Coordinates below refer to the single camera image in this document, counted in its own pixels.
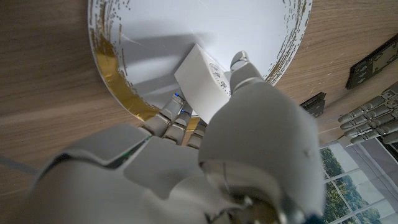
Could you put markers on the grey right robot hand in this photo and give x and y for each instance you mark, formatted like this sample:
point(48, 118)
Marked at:
point(258, 140)

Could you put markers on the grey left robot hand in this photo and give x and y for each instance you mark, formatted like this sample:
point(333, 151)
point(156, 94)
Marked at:
point(373, 116)

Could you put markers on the white paper card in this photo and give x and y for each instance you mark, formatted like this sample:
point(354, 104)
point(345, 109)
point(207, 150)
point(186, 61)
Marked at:
point(199, 84)

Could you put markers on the gold rimmed paper plate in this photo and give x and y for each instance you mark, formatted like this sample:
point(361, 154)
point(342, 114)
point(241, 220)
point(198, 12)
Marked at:
point(186, 21)

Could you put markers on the grey tape outline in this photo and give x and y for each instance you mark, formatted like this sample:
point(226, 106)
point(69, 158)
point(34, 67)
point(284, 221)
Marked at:
point(15, 165)

